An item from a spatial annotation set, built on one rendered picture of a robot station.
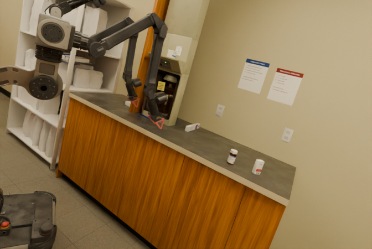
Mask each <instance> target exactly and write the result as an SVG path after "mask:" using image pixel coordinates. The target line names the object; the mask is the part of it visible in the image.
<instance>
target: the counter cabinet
mask: <svg viewBox="0 0 372 249"><path fill-rule="evenodd" d="M58 177H63V178H65V179H66V180H67V181H68V182H70V183H71V184H72V185H73V186H74V187H76V188H77V189H78V190H80V191H81V192H82V193H83V194H84V195H86V196H87V197H88V198H89V199H91V200H92V201H93V202H94V203H95V204H97V205H98V206H99V207H100V208H102V209H103V210H104V211H105V212H107V213H108V214H109V215H110V216H112V217H113V218H114V219H115V220H116V221H118V222H119V223H120V224H121V225H122V226H124V227H125V228H126V229H127V230H128V231H130V232H131V233H132V234H134V235H135V236H136V237H137V238H138V239H140V240H141V241H142V242H143V243H145V244H146V245H147V246H148V247H149V248H151V249H269V248H270V246H271V243H272V240H273V238H274V236H275V233H276V231H277V228H278V226H279V223H280V221H281V219H282V216H283V213H284V211H285V208H286V206H284V205H283V204H281V203H279V202H277V201H275V200H273V199H271V198H269V197H267V196H265V195H263V194H261V193H259V192H257V191H255V190H253V189H251V188H249V187H247V186H245V185H244V184H241V183H239V182H238V181H236V180H234V179H231V178H229V177H227V176H226V175H224V174H221V173H219V172H217V171H216V170H214V169H211V168H209V167H207V166H206V165H204V164H202V163H200V162H198V161H196V160H194V159H192V158H190V157H188V156H186V155H184V154H182V153H180V152H178V151H176V150H174V149H172V148H170V147H168V146H166V145H165V144H163V143H161V142H159V141H157V140H155V139H153V138H151V137H149V136H147V135H145V134H143V133H141V132H139V131H137V130H135V129H133V128H131V127H129V126H127V125H125V124H123V123H121V122H119V121H117V120H115V119H113V118H111V117H109V116H107V115H105V114H103V113H101V112H99V111H97V110H95V109H93V108H91V107H90V106H88V105H86V104H84V103H82V102H80V101H78V100H76V99H74V98H72V97H70V102H69V108H68V113H67V117H66V123H65V129H64V134H63V140H62V144H61V150H60V156H59V161H58V167H57V171H56V178H58Z"/></svg>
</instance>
